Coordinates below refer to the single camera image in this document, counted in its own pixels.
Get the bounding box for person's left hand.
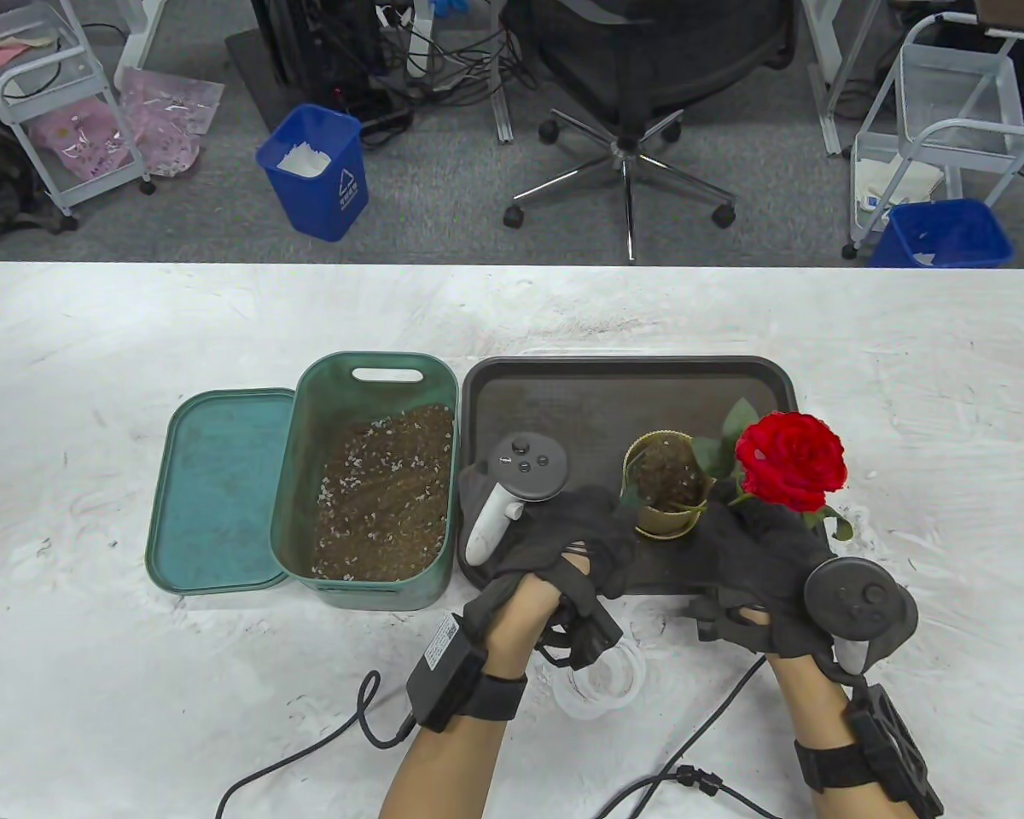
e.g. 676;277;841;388
457;462;638;636

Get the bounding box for person's right hand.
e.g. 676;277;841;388
687;503;841;658

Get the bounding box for green garden trowel scoop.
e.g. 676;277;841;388
619;437;709;514

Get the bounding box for yellow ribbed flower pot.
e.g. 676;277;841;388
621;431;711;540

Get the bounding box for red artificial rose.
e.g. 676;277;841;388
691;399;856;543

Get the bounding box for brown potting mix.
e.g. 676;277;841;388
311;403;455;584
636;439;706;510

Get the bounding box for teal plastic bin lid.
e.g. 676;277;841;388
145;388;297;595

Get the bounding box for person's left forearm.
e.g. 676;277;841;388
380;572;564;819

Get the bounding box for person's right forearm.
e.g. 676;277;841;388
768;653;871;819

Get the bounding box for grey and white left controller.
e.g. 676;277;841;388
465;433;568;566

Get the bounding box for dark grey right controller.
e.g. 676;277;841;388
804;556;918;679

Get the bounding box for clear round plastic piece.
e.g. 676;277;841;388
630;597;675;645

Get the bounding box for dark brown plastic tray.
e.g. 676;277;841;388
457;355;801;596

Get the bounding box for black labelled wrist box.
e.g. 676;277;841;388
405;613;489;733

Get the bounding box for green plastic storage bin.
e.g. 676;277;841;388
271;352;462;612

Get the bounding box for plain blue waste bin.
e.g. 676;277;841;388
869;199;1015;270

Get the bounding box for white box in cart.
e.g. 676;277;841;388
853;154;946;214

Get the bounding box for blue bin with white symbol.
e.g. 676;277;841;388
255;104;369;243

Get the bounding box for black office chair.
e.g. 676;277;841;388
502;0;799;264

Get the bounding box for white desk leg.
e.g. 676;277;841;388
115;0;189;90
802;0;876;157

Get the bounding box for white rolling cart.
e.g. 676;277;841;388
0;0;156;233
842;13;1024;261

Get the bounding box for white power strip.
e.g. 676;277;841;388
375;0;436;79

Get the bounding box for black floor mat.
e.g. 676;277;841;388
224;30;308;133

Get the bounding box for black computer tower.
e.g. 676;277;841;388
252;0;389;112

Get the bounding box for pink plastic bag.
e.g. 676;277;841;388
30;96;133;180
118;68;225;178

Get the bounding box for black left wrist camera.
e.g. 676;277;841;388
538;597;624;672

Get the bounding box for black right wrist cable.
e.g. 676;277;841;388
593;653;812;819

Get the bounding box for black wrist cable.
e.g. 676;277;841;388
213;670;419;819
593;653;812;819

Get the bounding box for black left wrist strap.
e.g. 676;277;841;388
461;674;528;724

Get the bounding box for black wrist strap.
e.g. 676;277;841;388
461;674;528;724
795;741;863;790

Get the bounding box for black right wrist strap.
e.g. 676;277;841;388
795;741;863;790

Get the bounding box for black lattice wrist mount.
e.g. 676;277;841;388
845;682;945;819

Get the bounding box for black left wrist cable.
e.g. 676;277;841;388
213;670;419;819

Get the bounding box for aluminium rail piece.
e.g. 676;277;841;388
489;81;519;144

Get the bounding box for tangle of black cables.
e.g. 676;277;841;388
307;0;538;146

